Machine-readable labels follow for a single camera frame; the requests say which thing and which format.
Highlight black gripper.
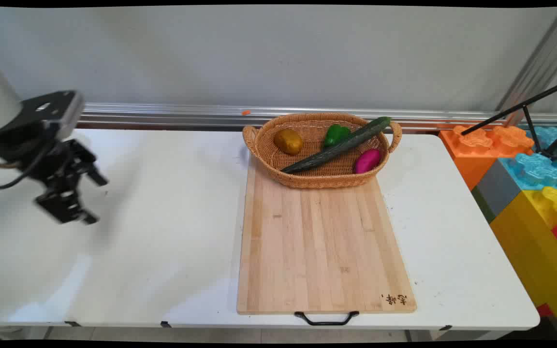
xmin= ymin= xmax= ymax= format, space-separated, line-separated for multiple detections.
xmin=0 ymin=128 xmax=109 ymax=226

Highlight long dark green cucumber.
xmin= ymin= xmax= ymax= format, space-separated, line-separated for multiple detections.
xmin=281 ymin=116 xmax=392 ymax=174

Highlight brown potato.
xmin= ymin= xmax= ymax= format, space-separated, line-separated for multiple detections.
xmin=273 ymin=129 xmax=304 ymax=156

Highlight woven wicker basket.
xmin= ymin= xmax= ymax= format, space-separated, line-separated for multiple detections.
xmin=242 ymin=113 xmax=403 ymax=189

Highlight wooden cutting board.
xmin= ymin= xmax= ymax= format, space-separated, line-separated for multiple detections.
xmin=236 ymin=155 xmax=417 ymax=327

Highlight green bell pepper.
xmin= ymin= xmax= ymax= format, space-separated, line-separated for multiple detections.
xmin=322 ymin=124 xmax=352 ymax=149

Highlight purple sweet potato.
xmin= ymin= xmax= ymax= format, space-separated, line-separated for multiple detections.
xmin=354 ymin=148 xmax=382 ymax=174

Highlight orange giant building block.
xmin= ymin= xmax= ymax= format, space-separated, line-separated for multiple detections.
xmin=438 ymin=125 xmax=535 ymax=191

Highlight grey giant building block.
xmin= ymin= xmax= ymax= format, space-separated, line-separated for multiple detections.
xmin=471 ymin=159 xmax=523 ymax=224

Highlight black tripod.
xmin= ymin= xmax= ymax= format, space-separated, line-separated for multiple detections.
xmin=461 ymin=77 xmax=557 ymax=162

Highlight yellow giant building block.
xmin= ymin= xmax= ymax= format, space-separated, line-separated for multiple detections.
xmin=490 ymin=186 xmax=557 ymax=339

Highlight blue giant building block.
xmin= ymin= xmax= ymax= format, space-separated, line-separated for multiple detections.
xmin=498 ymin=127 xmax=557 ymax=191

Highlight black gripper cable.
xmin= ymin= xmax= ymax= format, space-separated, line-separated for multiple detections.
xmin=0 ymin=140 xmax=57 ymax=190

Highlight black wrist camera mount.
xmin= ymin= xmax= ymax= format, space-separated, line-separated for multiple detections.
xmin=0 ymin=90 xmax=86 ymax=143

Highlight aluminium rail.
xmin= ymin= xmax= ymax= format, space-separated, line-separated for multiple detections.
xmin=78 ymin=102 xmax=557 ymax=132

